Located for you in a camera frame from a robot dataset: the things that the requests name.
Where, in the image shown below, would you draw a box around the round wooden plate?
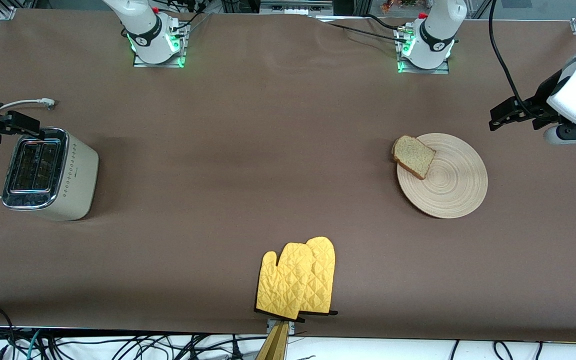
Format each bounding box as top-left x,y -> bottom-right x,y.
396,132 -> 489,219

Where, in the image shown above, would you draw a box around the brown bread slice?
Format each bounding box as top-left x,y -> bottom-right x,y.
392,135 -> 437,181

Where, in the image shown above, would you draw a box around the cream and chrome toaster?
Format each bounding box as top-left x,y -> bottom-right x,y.
1,126 -> 100,222

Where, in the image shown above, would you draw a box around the small orange background item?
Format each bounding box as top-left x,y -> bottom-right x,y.
380,0 -> 419,14

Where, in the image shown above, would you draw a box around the brown table cover cloth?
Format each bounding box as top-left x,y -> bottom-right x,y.
0,7 -> 576,345

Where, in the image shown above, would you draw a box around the grey power strip box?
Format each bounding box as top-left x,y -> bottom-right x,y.
259,0 -> 334,16

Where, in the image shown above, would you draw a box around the yellow quilted oven mitt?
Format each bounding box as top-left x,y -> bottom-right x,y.
255,242 -> 315,321
298,236 -> 339,316

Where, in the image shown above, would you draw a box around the white toaster power cable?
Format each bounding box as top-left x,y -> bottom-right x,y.
0,98 -> 58,199

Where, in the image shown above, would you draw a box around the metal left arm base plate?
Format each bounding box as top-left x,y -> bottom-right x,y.
397,27 -> 450,75

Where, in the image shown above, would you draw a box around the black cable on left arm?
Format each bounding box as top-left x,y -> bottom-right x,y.
488,0 -> 539,121

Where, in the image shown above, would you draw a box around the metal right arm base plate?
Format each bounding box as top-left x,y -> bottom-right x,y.
133,24 -> 187,69

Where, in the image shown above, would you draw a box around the black cable at arm base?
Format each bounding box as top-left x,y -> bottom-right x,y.
318,14 -> 411,45

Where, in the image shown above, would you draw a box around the black cables at arm base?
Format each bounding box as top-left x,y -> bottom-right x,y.
165,0 -> 213,32

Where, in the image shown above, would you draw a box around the teal cable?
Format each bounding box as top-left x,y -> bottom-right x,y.
24,328 -> 45,360

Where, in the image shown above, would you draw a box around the tangled black cable bundle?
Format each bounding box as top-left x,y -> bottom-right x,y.
43,332 -> 269,360

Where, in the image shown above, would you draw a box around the wooden camera mount post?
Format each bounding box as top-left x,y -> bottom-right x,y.
255,319 -> 297,360

